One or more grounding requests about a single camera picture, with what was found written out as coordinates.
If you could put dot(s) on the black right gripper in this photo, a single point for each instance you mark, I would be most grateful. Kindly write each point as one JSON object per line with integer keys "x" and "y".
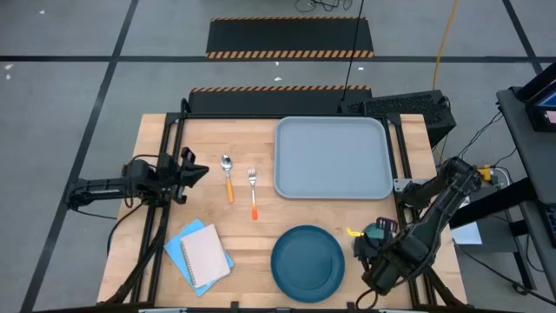
{"x": 380, "y": 251}

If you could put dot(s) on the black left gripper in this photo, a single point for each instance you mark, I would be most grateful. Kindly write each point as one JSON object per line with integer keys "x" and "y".
{"x": 176, "y": 178}

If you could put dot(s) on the teal plastic cup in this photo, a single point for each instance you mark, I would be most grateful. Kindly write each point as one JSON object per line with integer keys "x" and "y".
{"x": 374, "y": 232}

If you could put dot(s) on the dark blue round plate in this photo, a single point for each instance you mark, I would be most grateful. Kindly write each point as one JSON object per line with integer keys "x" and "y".
{"x": 307, "y": 264}

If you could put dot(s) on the grey plastic tray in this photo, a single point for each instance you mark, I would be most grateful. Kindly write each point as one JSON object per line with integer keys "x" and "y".
{"x": 332, "y": 158}

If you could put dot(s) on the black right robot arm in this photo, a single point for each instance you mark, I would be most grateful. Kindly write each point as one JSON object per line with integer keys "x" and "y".
{"x": 434, "y": 208}

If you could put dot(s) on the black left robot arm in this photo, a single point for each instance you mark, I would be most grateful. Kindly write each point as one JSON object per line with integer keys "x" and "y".
{"x": 100, "y": 188}

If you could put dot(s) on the light blue notebook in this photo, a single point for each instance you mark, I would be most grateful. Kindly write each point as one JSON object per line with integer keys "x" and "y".
{"x": 174, "y": 250}

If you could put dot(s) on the white spiral notebook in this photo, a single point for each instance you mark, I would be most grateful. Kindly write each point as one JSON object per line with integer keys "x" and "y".
{"x": 204, "y": 256}

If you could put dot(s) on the black hazard-striped floor mat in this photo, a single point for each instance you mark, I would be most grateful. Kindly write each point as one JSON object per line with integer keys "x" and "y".
{"x": 269, "y": 102}
{"x": 286, "y": 37}

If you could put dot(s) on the white paper sheet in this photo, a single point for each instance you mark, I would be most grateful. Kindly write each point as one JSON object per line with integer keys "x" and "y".
{"x": 469, "y": 235}

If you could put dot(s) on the grey power strip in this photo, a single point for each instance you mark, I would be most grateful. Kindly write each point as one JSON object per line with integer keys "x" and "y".
{"x": 501, "y": 174}

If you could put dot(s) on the laptop keyboard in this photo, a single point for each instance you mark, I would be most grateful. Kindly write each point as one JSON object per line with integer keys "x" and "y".
{"x": 551, "y": 226}

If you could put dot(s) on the grey side table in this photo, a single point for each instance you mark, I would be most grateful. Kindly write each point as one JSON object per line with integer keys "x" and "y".
{"x": 534, "y": 161}

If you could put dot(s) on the black monitor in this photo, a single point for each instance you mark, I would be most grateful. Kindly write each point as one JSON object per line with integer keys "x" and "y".
{"x": 540, "y": 117}

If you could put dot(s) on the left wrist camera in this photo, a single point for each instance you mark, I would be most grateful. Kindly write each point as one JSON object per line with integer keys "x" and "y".
{"x": 188, "y": 154}

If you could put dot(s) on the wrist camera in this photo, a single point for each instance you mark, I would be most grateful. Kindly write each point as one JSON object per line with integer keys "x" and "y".
{"x": 386, "y": 224}
{"x": 188, "y": 154}

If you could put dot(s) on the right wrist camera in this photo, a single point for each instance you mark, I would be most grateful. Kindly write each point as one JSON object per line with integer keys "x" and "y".
{"x": 386, "y": 224}

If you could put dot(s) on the black aluminium table frame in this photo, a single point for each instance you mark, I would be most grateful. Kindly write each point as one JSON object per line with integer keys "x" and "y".
{"x": 173, "y": 118}

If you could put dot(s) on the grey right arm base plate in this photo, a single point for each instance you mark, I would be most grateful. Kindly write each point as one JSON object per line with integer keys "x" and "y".
{"x": 401, "y": 184}

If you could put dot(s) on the black side table leg frame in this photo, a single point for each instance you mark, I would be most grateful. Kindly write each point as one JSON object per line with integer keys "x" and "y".
{"x": 491, "y": 204}

